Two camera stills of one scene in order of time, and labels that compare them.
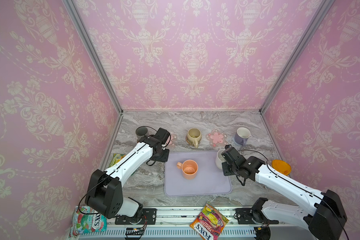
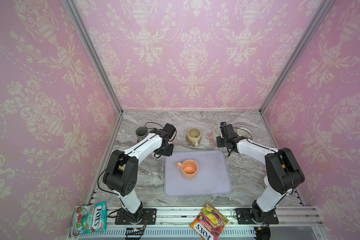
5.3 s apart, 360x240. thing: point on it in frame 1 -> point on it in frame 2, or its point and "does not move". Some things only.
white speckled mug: (219, 159) -> (217, 132)
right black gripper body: (228, 170) -> (222, 142)
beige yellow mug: (194, 135) does not move
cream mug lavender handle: (242, 136) does not move
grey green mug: (141, 131) does not move
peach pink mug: (189, 168) does not move
